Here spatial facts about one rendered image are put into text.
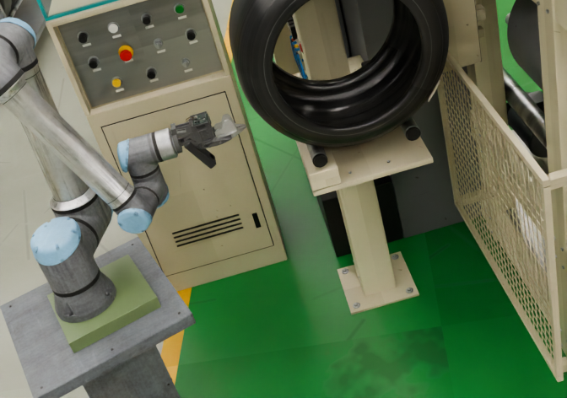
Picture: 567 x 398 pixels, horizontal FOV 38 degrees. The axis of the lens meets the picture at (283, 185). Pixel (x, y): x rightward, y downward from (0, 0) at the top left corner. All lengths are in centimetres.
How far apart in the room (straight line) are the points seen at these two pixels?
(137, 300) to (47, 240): 32
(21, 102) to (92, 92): 85
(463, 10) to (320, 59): 46
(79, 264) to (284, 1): 97
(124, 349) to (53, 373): 21
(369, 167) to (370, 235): 61
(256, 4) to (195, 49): 87
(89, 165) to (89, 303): 45
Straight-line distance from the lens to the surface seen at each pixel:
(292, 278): 340
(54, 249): 244
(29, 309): 279
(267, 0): 216
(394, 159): 249
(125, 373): 268
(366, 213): 299
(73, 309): 255
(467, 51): 270
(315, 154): 238
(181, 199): 326
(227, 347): 321
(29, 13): 666
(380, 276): 318
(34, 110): 227
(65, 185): 254
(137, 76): 306
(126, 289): 260
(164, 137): 239
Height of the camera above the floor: 219
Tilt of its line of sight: 34 degrees down
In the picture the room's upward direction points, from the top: 16 degrees counter-clockwise
